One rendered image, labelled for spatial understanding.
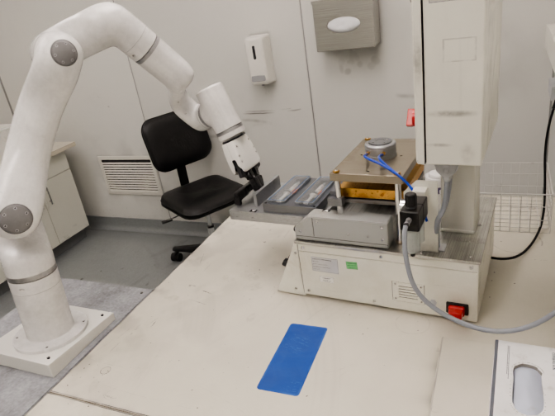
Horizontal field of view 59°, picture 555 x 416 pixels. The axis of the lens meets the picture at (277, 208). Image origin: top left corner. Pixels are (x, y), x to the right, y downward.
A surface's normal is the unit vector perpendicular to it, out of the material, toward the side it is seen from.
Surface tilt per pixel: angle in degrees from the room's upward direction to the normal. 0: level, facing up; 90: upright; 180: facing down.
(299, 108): 90
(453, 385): 0
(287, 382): 0
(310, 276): 90
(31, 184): 72
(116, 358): 0
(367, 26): 90
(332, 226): 90
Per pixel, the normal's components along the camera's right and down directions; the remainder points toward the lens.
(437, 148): -0.45, 0.43
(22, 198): 0.64, -0.19
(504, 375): -0.06, -0.89
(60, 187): 0.91, 0.04
